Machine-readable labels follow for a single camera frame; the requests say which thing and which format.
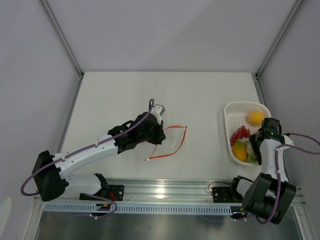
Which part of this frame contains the slotted white cable duct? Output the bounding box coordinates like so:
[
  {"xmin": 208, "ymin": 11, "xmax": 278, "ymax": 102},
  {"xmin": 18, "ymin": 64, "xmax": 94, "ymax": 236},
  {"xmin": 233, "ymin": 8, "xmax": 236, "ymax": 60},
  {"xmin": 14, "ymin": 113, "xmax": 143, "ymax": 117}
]
[{"xmin": 43, "ymin": 202, "xmax": 233, "ymax": 216}]

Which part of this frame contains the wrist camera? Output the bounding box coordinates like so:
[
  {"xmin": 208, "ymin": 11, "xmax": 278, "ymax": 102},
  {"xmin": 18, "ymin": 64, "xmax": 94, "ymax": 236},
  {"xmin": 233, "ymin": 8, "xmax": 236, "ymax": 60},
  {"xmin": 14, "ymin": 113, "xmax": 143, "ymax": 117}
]
[
  {"xmin": 283, "ymin": 134, "xmax": 295, "ymax": 148},
  {"xmin": 151, "ymin": 104, "xmax": 165, "ymax": 117}
]

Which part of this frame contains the left aluminium frame post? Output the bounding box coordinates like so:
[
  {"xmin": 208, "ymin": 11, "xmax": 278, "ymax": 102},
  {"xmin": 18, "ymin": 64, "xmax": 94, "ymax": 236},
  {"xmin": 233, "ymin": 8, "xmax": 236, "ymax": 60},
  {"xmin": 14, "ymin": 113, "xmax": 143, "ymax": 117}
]
[{"xmin": 38, "ymin": 0, "xmax": 85, "ymax": 78}]

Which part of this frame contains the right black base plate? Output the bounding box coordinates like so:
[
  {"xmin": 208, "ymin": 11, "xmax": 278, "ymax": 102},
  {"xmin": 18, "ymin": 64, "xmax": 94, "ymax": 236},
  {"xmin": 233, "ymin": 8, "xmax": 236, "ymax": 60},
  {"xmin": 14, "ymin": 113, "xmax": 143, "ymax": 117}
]
[{"xmin": 207, "ymin": 181, "xmax": 243, "ymax": 203}]

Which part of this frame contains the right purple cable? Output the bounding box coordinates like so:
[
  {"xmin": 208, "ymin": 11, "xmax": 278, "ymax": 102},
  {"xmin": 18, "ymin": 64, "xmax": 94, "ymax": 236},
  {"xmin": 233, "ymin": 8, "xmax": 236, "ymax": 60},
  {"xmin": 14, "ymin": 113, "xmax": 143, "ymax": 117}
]
[{"xmin": 234, "ymin": 132, "xmax": 320, "ymax": 225}]

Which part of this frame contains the white perforated plastic basket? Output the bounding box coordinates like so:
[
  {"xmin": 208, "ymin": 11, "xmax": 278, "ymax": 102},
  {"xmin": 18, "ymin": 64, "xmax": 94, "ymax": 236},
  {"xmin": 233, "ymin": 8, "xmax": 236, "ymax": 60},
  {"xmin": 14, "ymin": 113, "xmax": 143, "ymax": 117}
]
[{"xmin": 224, "ymin": 101, "xmax": 271, "ymax": 167}]

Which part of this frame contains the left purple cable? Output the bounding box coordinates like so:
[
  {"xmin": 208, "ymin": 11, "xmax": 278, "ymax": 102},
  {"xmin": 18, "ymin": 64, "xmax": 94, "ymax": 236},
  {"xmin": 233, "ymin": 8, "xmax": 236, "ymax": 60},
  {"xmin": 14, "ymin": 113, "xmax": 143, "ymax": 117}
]
[{"xmin": 19, "ymin": 98, "xmax": 155, "ymax": 222}]

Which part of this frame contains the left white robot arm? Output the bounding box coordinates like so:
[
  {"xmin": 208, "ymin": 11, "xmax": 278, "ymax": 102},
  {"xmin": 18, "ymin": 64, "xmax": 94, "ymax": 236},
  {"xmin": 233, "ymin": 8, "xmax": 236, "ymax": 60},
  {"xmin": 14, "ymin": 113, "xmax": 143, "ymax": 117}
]
[{"xmin": 32, "ymin": 112, "xmax": 166, "ymax": 202}]

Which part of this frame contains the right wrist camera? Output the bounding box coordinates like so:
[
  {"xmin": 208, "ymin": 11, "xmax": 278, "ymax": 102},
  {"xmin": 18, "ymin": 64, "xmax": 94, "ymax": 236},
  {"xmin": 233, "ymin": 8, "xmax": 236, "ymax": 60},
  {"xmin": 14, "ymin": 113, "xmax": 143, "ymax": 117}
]
[{"xmin": 283, "ymin": 134, "xmax": 295, "ymax": 148}]

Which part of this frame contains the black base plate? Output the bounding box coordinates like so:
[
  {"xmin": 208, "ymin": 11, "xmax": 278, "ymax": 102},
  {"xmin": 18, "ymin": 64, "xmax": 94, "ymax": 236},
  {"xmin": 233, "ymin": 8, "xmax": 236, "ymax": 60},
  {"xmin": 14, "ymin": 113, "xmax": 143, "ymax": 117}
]
[
  {"xmin": 79, "ymin": 185, "xmax": 125, "ymax": 202},
  {"xmin": 207, "ymin": 181, "xmax": 243, "ymax": 203}
]

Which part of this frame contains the aluminium mounting rail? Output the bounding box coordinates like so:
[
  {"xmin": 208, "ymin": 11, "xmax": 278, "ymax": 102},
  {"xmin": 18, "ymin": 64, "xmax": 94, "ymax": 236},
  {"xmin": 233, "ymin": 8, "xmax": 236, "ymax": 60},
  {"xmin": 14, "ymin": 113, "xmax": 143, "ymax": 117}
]
[{"xmin": 34, "ymin": 178, "xmax": 307, "ymax": 207}]

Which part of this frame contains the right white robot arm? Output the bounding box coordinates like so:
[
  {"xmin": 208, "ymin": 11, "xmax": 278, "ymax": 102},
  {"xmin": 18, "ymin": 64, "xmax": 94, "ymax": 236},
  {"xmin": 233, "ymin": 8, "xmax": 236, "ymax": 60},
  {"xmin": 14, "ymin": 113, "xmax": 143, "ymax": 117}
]
[{"xmin": 228, "ymin": 118, "xmax": 296, "ymax": 225}]

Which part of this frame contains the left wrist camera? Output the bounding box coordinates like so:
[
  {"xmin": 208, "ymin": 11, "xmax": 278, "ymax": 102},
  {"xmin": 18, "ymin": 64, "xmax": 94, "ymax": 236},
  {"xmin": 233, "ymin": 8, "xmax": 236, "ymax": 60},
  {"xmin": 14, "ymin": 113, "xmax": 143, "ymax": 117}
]
[{"xmin": 151, "ymin": 104, "xmax": 165, "ymax": 117}]

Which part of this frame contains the yellow green mango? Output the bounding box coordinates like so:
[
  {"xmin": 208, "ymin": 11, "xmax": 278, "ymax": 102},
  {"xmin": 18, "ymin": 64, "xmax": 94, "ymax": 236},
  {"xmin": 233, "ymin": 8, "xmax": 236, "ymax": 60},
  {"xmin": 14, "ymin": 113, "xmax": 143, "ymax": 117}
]
[{"xmin": 232, "ymin": 141, "xmax": 247, "ymax": 162}]

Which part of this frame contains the red grape bunch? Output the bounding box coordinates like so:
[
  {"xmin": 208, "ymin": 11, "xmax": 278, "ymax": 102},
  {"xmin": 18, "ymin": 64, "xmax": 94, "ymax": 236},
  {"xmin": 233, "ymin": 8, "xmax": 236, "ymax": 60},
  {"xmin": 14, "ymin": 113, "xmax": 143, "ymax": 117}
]
[{"xmin": 229, "ymin": 125, "xmax": 251, "ymax": 146}]

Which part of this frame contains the purple cable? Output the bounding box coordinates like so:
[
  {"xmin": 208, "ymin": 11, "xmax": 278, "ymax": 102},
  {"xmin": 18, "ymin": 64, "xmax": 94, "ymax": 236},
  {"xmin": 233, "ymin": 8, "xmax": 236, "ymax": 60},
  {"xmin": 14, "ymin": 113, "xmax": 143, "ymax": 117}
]
[
  {"xmin": 234, "ymin": 132, "xmax": 320, "ymax": 225},
  {"xmin": 19, "ymin": 98, "xmax": 155, "ymax": 222}
]

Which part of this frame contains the clear zip top bag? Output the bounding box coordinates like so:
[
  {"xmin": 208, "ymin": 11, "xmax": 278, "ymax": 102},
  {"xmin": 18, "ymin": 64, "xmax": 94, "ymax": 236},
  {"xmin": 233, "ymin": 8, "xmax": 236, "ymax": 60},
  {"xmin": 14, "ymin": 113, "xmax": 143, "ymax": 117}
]
[{"xmin": 144, "ymin": 125, "xmax": 188, "ymax": 162}]

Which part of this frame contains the aluminium frame post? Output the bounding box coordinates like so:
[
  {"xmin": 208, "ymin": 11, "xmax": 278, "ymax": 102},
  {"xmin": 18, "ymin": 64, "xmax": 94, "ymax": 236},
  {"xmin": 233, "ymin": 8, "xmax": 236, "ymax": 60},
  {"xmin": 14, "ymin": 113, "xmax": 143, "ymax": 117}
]
[
  {"xmin": 254, "ymin": 0, "xmax": 307, "ymax": 78},
  {"xmin": 38, "ymin": 0, "xmax": 85, "ymax": 78}
]

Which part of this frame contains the white cauliflower with leaves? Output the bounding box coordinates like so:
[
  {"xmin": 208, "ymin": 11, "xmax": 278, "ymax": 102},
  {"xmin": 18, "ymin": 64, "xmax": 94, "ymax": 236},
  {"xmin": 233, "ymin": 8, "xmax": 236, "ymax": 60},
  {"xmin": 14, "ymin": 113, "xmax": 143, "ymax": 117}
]
[{"xmin": 244, "ymin": 140, "xmax": 258, "ymax": 164}]

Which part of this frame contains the orange fruit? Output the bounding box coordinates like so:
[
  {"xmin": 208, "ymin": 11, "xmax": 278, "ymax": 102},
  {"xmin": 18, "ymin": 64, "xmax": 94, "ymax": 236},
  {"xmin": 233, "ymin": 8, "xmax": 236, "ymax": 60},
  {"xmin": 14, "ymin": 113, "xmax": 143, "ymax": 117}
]
[{"xmin": 246, "ymin": 111, "xmax": 265, "ymax": 127}]

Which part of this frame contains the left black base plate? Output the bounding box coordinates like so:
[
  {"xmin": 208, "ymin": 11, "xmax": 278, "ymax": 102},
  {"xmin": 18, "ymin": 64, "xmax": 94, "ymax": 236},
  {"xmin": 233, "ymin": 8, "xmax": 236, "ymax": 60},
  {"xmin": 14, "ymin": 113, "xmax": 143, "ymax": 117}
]
[{"xmin": 79, "ymin": 185, "xmax": 125, "ymax": 202}]

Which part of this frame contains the right aluminium frame post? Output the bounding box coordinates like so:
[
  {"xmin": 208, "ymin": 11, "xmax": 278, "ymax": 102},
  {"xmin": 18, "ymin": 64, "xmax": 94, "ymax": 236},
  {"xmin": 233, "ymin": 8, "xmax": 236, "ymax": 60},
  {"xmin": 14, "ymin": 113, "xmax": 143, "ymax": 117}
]
[{"xmin": 254, "ymin": 0, "xmax": 307, "ymax": 78}]

